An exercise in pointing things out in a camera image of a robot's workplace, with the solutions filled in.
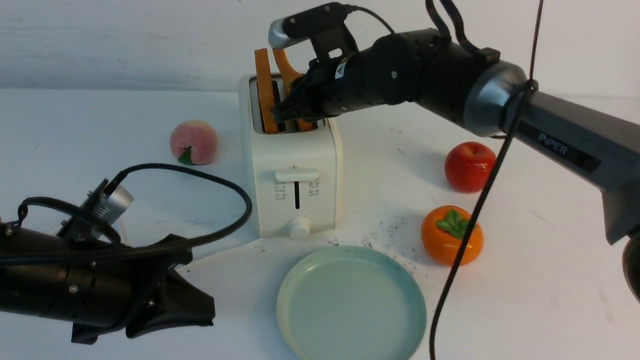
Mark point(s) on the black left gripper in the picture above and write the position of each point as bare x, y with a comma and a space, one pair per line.
142, 295

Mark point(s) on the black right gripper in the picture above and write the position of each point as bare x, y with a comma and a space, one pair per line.
329, 90

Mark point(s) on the toast slice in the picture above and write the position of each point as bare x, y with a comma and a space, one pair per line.
265, 90
289, 75

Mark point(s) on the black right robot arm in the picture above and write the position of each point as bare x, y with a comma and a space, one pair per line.
419, 68

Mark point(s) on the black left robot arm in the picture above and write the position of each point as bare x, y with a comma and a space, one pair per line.
37, 290

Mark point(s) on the white two-slot toaster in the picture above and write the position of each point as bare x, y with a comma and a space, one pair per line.
294, 179

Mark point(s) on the pink peach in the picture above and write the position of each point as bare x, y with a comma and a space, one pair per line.
194, 143

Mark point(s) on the red apple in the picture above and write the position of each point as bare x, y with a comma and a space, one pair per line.
468, 166

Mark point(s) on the orange persimmon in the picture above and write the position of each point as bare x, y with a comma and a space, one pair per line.
442, 231

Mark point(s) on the light green plate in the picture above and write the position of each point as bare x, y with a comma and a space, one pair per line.
351, 303

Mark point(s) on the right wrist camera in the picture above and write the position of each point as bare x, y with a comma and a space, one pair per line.
324, 26

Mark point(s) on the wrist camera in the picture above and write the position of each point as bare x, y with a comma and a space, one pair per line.
107, 207
324, 26

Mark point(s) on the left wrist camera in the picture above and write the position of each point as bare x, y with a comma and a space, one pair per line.
107, 207

